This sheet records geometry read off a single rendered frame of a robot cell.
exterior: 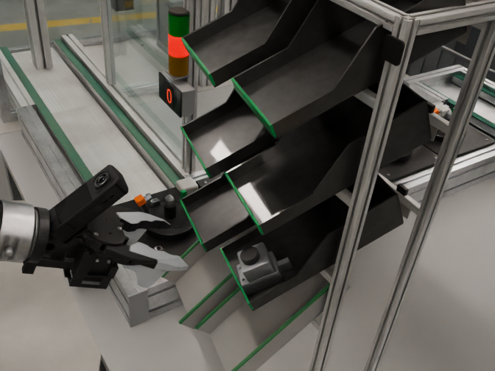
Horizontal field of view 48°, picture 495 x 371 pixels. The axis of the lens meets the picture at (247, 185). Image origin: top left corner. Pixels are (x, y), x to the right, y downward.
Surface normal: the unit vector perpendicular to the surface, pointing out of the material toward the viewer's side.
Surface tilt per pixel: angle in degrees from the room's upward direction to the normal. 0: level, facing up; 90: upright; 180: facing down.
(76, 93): 0
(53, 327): 0
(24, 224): 40
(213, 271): 45
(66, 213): 34
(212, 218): 25
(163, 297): 90
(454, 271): 0
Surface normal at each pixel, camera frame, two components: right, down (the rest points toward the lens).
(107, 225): 0.46, -0.80
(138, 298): 0.54, 0.54
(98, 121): 0.08, -0.80
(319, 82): -0.32, -0.65
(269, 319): -0.59, -0.44
